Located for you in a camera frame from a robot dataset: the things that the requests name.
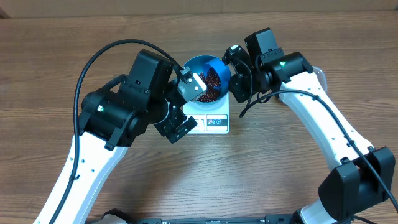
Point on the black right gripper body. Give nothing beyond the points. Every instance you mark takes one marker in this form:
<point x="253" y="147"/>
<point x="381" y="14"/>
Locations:
<point x="244" y="89"/>

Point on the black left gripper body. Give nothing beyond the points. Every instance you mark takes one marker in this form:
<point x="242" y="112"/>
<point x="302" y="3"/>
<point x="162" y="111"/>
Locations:
<point x="168" y="127"/>

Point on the blue plastic measuring scoop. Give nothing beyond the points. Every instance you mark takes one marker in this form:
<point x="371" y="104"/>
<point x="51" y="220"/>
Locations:
<point x="221" y="70"/>

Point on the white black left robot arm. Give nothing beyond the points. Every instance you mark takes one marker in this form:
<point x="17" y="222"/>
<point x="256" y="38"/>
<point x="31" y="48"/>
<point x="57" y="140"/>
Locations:
<point x="110" y="119"/>

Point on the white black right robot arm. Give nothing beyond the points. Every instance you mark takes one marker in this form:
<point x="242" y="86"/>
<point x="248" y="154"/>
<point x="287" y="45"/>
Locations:
<point x="360" y="175"/>

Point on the red beans in bowl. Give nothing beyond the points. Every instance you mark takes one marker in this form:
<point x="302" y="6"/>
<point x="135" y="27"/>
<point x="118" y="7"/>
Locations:
<point x="213" y="83"/>

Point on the teal metal bowl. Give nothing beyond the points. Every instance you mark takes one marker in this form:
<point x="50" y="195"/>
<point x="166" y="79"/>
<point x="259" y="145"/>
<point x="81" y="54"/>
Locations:
<point x="196" y="65"/>

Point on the white digital kitchen scale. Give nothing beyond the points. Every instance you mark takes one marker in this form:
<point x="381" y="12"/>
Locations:
<point x="211" y="118"/>

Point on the clear plastic bean container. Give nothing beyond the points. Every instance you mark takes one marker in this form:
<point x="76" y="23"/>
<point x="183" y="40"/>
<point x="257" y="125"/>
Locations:
<point x="321" y="78"/>

